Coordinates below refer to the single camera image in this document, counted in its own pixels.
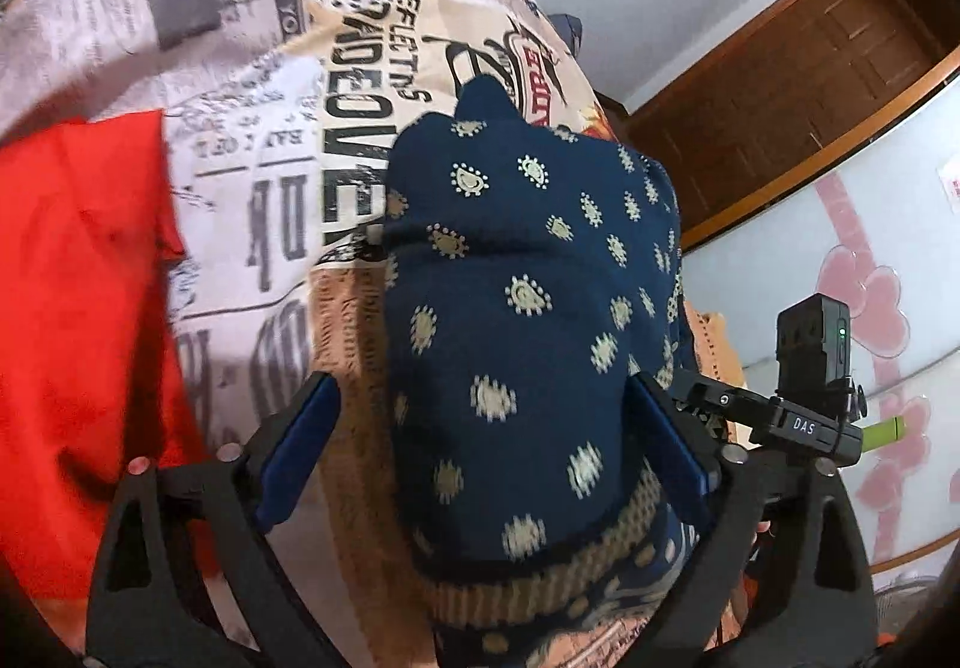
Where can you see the dark blue bag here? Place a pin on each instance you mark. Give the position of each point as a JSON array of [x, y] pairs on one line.
[[568, 29]]

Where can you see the red garment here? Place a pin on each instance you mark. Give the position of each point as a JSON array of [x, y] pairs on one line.
[[82, 308]]

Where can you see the tan blanket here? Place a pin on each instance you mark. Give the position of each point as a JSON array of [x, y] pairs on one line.
[[712, 342]]

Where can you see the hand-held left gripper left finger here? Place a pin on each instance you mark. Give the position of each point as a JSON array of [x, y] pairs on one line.
[[300, 447]]

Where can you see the printed bed sheet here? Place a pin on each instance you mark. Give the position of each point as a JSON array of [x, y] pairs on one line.
[[247, 113]]

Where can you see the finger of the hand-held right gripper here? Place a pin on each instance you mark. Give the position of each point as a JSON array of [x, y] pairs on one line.
[[712, 398]]

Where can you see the navy patterned sweater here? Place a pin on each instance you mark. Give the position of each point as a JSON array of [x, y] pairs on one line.
[[525, 338]]

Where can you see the wooden door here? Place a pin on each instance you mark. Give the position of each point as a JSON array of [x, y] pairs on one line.
[[787, 98]]

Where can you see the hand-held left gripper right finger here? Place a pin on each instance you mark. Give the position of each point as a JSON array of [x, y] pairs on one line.
[[669, 444]]

